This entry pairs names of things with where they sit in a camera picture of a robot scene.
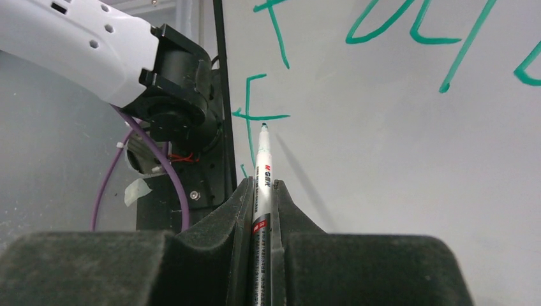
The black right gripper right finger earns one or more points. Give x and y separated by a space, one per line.
292 230

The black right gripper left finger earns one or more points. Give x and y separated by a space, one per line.
208 263

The white green whiteboard marker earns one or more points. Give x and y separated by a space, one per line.
261 223

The black framed whiteboard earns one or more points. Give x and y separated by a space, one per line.
409 117

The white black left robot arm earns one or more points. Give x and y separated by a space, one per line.
155 74

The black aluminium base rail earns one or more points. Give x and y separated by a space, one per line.
202 159

